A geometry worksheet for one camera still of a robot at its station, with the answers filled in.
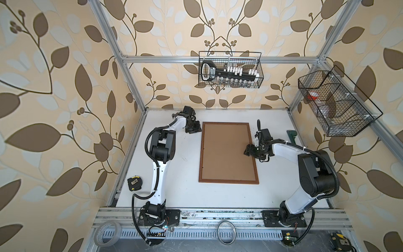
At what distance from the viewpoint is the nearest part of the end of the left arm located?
2.78 ft

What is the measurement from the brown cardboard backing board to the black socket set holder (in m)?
0.34

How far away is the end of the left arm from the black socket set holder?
202mm

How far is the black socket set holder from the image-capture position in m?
0.84

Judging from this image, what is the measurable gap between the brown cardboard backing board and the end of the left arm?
0.11m
